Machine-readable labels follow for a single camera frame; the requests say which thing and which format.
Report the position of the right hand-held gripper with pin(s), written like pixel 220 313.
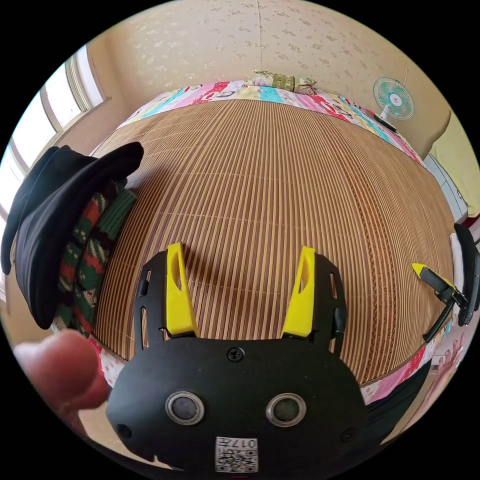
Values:
pixel 471 273

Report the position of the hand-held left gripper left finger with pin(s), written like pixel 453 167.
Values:
pixel 176 300

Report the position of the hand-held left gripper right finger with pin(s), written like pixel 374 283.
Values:
pixel 302 307

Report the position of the person's left hand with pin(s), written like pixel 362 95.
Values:
pixel 62 371

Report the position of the white cupboard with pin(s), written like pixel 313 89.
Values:
pixel 448 183

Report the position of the pile of clothes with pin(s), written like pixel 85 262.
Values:
pixel 56 213

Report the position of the green standing fan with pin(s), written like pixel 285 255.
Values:
pixel 393 98

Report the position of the window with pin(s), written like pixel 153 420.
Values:
pixel 56 108

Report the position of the floral pillow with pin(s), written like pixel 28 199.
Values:
pixel 283 80

